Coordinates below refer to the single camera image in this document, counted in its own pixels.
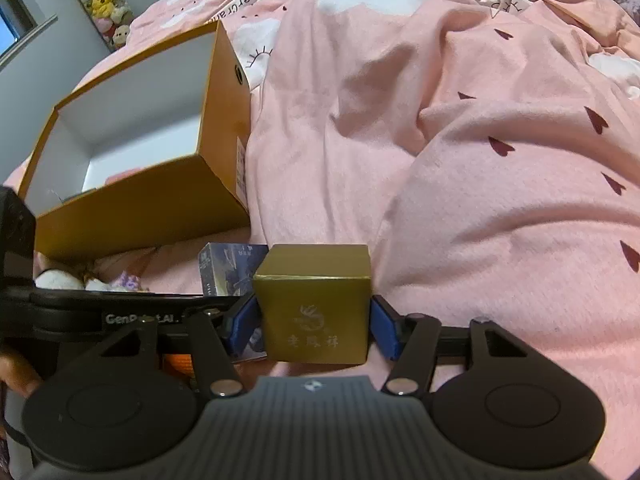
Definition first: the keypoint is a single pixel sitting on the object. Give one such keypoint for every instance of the gold cube gift box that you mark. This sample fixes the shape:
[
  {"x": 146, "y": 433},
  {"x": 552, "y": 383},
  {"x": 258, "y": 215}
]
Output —
[{"x": 315, "y": 303}]

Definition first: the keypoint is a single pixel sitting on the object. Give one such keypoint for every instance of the window frame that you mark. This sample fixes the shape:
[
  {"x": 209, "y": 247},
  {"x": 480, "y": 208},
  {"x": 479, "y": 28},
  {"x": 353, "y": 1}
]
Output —
[{"x": 19, "y": 28}]

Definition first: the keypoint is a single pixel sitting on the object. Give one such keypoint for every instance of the white plush toy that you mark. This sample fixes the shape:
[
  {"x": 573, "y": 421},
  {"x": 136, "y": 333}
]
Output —
[{"x": 53, "y": 275}]

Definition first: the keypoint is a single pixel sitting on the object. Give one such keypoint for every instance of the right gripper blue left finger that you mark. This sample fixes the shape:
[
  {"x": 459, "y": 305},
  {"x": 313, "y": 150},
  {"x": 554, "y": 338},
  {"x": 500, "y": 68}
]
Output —
[{"x": 243, "y": 328}]

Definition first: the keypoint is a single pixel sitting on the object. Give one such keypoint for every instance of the person's hand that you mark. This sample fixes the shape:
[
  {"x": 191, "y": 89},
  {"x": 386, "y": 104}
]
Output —
[{"x": 18, "y": 375}]

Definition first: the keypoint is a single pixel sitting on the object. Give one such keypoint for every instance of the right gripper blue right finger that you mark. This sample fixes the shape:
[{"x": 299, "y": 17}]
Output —
[{"x": 387, "y": 327}]

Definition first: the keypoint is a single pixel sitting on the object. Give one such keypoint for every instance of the dark photo card box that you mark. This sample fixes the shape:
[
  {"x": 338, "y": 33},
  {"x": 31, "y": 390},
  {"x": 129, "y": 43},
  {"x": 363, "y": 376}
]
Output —
[{"x": 226, "y": 271}]

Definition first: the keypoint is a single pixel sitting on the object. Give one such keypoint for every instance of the pink patterned bed quilt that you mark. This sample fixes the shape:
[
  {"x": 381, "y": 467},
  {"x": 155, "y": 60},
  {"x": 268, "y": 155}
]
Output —
[{"x": 487, "y": 152}]

